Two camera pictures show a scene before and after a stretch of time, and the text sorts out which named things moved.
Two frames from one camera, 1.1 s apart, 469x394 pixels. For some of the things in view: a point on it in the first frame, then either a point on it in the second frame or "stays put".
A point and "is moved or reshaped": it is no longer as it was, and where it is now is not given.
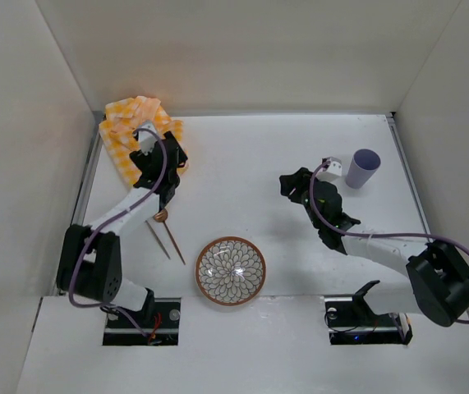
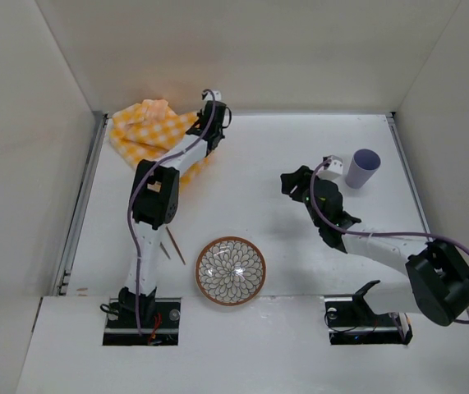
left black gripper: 172,152 to 203,128
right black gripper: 300,189 stays put
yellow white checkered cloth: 123,117 is moved or reshaped
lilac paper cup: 363,165 stays put
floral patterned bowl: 230,271 stays put
